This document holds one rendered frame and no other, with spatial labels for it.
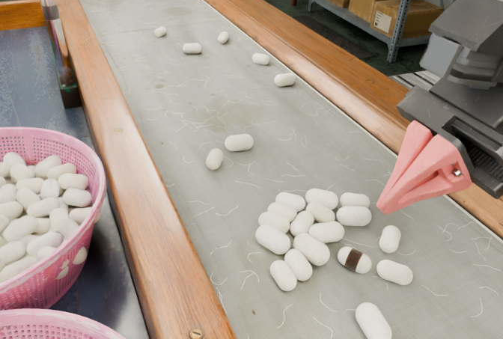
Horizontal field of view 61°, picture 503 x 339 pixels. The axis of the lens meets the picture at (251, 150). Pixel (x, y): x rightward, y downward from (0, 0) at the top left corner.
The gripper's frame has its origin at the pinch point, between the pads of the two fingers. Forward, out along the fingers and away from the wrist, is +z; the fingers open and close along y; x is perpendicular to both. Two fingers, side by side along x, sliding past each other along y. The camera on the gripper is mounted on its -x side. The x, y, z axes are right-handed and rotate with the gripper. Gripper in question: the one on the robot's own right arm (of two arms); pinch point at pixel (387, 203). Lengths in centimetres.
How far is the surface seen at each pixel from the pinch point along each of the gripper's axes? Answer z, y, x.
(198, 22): -1, -71, 11
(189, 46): 4, -54, 5
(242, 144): 7.0, -21.1, 2.0
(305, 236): 7.7, -3.6, 0.5
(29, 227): 27.4, -17.6, -13.3
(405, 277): 3.4, 3.6, 5.0
